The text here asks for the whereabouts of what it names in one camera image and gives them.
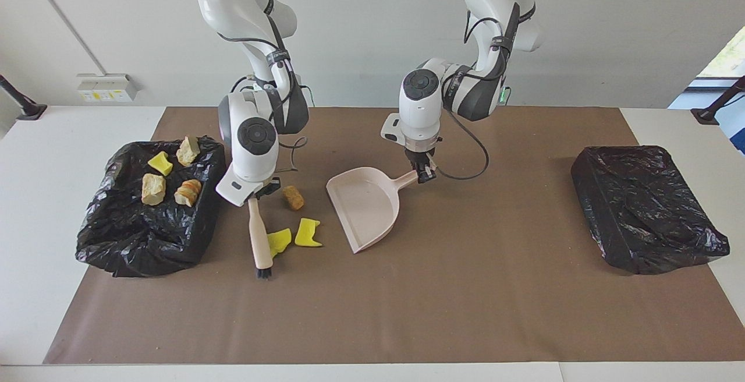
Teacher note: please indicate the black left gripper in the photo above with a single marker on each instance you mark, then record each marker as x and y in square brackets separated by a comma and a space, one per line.
[420, 156]

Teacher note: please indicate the brown sponge lump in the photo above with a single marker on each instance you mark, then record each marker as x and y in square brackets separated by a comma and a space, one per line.
[293, 198]

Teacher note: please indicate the black table clamp stand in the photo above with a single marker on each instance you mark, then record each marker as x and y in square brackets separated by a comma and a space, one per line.
[707, 115]
[29, 108]

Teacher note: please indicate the white wall outlet box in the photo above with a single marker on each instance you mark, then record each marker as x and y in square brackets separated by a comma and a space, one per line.
[107, 88]

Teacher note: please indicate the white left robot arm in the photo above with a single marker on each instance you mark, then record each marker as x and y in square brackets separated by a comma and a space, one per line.
[419, 108]

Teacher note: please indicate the beige plastic dustpan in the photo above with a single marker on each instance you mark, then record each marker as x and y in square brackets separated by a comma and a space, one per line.
[364, 207]

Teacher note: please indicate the yellow sponge piece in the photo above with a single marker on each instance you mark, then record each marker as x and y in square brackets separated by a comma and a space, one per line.
[161, 163]
[280, 240]
[307, 233]

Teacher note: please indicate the beige foam chunk orange striped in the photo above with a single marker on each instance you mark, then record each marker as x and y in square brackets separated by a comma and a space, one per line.
[188, 193]

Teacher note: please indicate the pale beige foam chunk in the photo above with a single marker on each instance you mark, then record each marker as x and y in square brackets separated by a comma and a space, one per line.
[153, 190]
[188, 152]

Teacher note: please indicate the beige hand brush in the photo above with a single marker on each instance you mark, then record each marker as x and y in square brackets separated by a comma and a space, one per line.
[259, 236]

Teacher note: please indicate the brown paper mat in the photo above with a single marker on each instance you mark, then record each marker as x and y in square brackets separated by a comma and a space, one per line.
[436, 312]

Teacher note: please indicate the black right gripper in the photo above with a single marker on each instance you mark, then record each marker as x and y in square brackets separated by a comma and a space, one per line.
[268, 187]

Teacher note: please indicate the window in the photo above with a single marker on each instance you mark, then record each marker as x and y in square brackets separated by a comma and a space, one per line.
[730, 56]

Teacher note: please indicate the black bag lined bin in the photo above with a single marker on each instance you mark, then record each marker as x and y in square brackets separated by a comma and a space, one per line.
[640, 207]
[145, 236]

